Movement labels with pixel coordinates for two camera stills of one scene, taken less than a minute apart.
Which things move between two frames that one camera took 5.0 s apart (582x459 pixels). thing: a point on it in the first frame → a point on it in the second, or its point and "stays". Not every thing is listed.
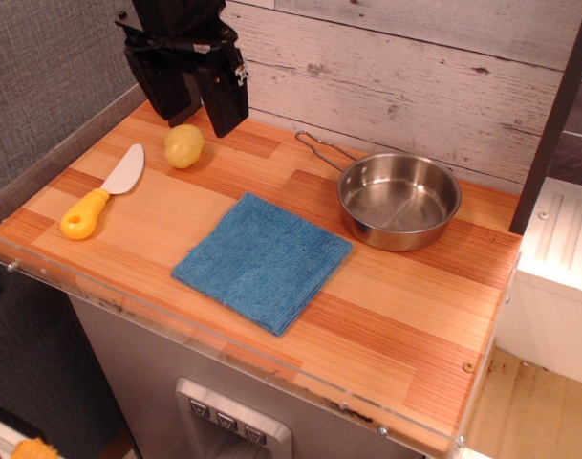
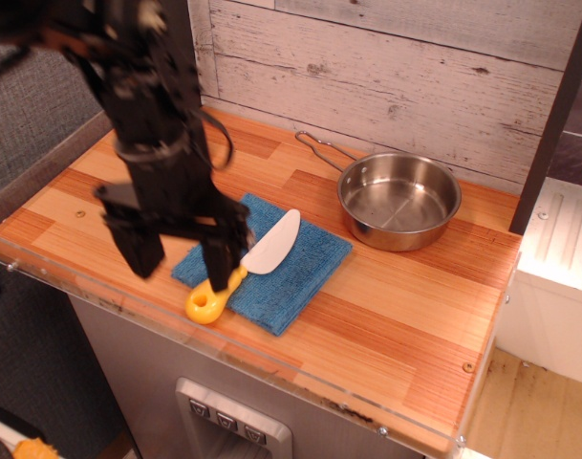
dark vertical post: x=556 y=120 stays
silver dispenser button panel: x=220 y=427 stays
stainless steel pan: x=391 y=201 stays
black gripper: x=184 y=54 → x=169 y=182
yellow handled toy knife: x=83 y=224 → x=204 y=305
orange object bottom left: x=34 y=448 stays
